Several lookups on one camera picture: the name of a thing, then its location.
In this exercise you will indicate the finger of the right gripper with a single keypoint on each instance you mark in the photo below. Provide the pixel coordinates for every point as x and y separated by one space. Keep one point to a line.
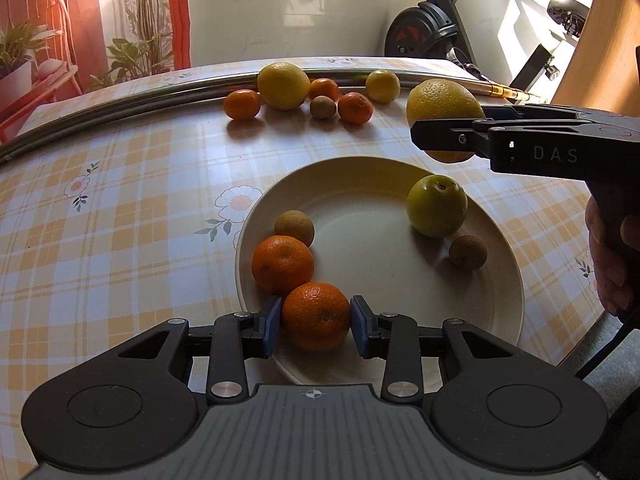
452 135
538 112

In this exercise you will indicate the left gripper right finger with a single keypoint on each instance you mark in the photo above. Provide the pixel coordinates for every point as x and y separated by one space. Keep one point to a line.
401 344

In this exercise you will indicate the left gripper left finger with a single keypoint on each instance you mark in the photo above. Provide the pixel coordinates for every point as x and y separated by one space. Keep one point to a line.
228 343

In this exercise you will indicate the large yellow orange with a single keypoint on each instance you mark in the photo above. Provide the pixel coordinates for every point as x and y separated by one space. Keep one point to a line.
441 99

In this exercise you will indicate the small yellow citrus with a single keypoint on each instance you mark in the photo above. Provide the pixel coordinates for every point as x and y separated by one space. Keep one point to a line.
383 86

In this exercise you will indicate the orange tangerine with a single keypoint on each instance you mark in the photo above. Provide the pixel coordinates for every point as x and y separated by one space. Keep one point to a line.
242 104
354 108
316 317
280 263
324 87

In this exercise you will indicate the person's right hand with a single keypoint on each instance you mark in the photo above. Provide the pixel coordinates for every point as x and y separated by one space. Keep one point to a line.
614 287

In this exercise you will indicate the green yellow apple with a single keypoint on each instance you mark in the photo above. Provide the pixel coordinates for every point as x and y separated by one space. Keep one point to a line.
436 206

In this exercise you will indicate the orange tangerine on plate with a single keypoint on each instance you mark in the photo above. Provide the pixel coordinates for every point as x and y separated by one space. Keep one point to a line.
280 263

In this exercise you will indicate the cream round plate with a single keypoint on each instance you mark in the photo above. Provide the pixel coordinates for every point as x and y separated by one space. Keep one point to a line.
365 245

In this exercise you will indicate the black exercise bike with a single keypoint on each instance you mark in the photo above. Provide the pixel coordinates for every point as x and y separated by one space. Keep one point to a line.
526 44

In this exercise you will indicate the brown kiwi on plate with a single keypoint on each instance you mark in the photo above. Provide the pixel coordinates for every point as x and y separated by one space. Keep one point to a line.
468 252
295 223

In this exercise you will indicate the brown kiwi on table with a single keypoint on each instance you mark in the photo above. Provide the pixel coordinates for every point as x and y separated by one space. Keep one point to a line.
322 107

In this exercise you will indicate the yellow lemon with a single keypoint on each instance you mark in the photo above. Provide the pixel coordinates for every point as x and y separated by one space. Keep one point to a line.
283 85

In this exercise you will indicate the plaid floral tablecloth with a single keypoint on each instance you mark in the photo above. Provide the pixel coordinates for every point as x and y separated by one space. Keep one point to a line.
120 227

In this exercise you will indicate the printed room backdrop cloth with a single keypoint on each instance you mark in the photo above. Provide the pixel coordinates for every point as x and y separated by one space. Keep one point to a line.
53 50

